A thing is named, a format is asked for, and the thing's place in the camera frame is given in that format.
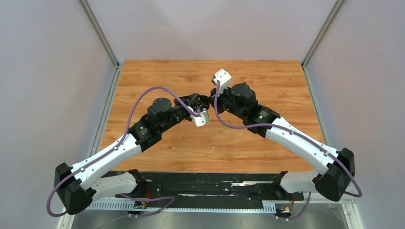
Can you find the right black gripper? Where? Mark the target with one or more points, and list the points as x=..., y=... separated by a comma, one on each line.
x=227, y=90

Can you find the grey slotted cable duct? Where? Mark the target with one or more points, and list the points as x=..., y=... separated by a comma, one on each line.
x=120, y=204

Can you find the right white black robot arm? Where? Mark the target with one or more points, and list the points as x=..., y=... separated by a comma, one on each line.
x=333, y=170

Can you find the right aluminium frame post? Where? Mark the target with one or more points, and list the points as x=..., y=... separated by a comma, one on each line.
x=322, y=32

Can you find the aluminium frame post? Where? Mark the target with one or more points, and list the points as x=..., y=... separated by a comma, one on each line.
x=99, y=32
x=322, y=32

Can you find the black earbud charging case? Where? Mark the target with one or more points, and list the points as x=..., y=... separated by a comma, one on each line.
x=203, y=101

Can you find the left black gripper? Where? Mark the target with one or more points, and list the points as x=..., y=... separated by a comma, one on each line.
x=191, y=100

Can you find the left aluminium frame post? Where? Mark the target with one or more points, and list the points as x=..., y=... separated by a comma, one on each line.
x=99, y=32

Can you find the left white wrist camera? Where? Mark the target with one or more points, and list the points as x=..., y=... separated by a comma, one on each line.
x=202, y=119

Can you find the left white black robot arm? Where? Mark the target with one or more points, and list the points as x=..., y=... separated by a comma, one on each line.
x=78, y=185

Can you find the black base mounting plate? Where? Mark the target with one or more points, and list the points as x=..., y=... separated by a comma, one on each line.
x=213, y=189

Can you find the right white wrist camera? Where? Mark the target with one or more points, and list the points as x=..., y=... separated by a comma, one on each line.
x=222, y=78

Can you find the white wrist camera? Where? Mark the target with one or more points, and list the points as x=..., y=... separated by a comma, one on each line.
x=202, y=119
x=222, y=78

